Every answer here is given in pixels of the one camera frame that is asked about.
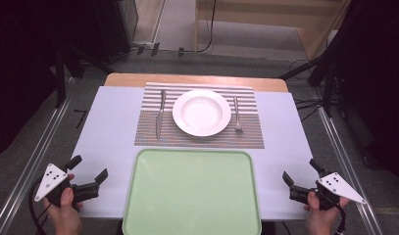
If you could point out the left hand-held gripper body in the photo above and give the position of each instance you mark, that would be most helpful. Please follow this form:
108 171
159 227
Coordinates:
51 181

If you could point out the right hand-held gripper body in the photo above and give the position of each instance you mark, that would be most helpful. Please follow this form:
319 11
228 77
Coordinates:
339 187

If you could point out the silver table knife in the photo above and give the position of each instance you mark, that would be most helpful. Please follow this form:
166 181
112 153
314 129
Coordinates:
159 119

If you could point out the silver fork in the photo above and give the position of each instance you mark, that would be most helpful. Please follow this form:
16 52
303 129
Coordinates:
237 114

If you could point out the light green tray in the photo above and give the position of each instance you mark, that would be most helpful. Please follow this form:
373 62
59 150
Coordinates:
192 192

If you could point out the white deep plate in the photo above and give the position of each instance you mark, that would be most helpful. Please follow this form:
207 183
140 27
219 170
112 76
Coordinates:
202 112

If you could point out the person's right hand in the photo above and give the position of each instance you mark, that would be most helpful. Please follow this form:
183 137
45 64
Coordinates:
321 222

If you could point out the person's left hand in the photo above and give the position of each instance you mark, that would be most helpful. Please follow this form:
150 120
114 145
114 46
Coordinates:
64 218

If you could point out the striped woven placemat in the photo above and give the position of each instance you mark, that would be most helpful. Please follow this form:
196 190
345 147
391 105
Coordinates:
252 137

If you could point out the black tripod stand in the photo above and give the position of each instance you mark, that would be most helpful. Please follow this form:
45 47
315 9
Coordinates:
59 81
327 91

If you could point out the dark curtain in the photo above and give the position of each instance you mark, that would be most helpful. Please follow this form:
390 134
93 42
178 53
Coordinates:
376 81
20 65

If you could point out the light wooden shelf unit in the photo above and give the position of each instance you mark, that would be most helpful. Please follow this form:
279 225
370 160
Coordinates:
313 37

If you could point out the black cabinet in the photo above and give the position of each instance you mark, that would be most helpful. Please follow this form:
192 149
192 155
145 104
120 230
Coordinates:
112 29

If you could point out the metal floor rail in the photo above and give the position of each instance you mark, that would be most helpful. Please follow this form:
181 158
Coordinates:
30 163
344 163

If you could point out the small black floor bracket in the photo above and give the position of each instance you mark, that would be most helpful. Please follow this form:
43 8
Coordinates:
81 117

